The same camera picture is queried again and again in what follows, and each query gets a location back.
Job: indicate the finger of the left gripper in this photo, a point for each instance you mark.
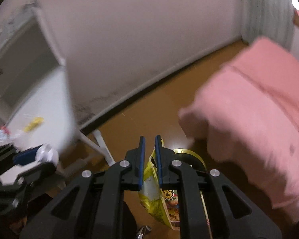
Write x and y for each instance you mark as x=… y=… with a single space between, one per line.
x=25 y=157

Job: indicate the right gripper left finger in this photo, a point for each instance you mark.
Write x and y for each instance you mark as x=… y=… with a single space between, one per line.
x=93 y=206

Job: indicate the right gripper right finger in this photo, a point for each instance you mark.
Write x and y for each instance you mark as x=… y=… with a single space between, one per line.
x=210 y=206

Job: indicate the yellow snack bag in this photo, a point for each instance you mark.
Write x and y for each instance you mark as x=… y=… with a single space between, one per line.
x=160 y=204

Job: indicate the black gold-rimmed trash bin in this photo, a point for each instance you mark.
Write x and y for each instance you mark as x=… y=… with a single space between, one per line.
x=191 y=158

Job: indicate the small black cap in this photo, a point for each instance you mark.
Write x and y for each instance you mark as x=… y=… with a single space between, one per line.
x=143 y=231

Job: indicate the white shelf unit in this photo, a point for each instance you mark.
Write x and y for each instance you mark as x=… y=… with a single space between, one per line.
x=28 y=52

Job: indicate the pink bed blanket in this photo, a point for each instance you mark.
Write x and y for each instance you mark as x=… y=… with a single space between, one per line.
x=248 y=113

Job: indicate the grey curtain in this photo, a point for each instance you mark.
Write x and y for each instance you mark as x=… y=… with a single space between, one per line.
x=269 y=18

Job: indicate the white table leg frame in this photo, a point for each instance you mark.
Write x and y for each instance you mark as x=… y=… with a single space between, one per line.
x=99 y=146

